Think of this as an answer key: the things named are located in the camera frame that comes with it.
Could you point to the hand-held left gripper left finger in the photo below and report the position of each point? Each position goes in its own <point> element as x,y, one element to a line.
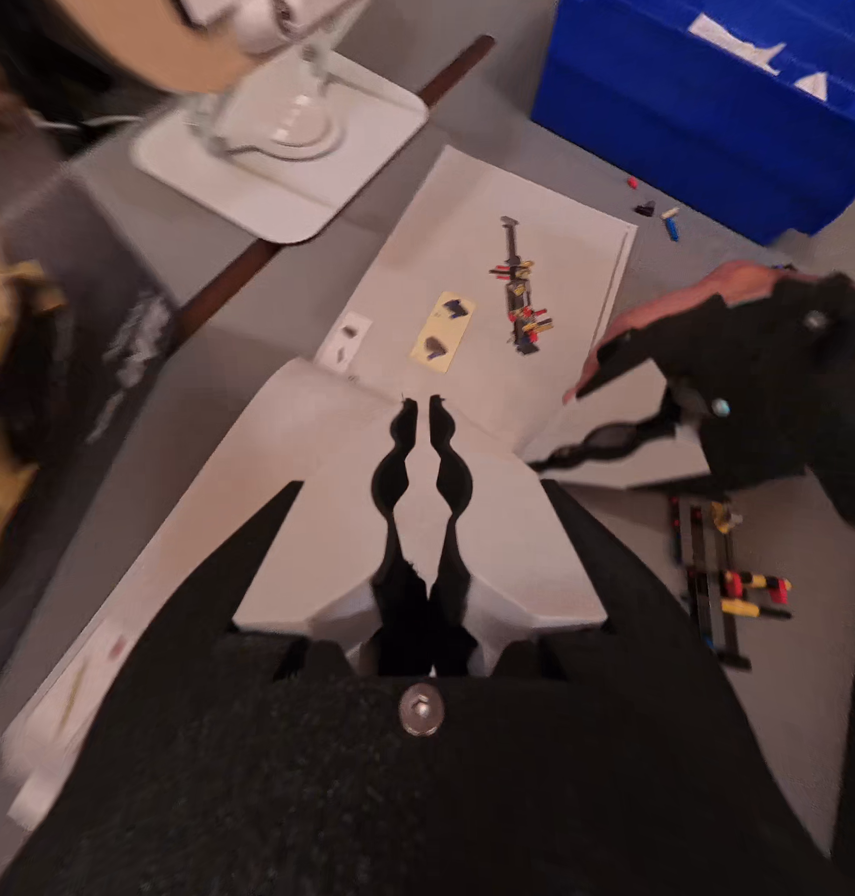
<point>308,553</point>

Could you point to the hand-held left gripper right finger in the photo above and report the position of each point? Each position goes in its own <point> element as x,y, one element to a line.
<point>532,553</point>

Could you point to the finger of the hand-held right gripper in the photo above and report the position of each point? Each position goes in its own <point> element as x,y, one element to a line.
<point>609,402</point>
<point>651,469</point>

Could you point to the grey lego beam assembly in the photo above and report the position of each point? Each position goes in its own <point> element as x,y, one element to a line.
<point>711,602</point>

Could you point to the lego instruction booklet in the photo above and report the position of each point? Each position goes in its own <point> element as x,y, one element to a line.
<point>413,280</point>

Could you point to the black grey elbow lego piece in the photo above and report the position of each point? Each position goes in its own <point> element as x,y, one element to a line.
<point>646,208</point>

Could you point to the single blue lego pin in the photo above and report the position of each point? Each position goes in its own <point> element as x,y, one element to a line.
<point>672,229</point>

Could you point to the person's right hand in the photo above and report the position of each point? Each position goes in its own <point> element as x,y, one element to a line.
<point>679,294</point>

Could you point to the blue storage bin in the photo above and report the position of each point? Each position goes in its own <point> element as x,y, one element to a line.
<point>679,119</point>

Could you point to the black perforated panel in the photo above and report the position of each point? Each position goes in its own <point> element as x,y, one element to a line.
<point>854,700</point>

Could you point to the white desk stand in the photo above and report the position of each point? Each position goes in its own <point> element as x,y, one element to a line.
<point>294,105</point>

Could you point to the white square base plate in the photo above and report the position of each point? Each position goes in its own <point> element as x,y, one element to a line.
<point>329,182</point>

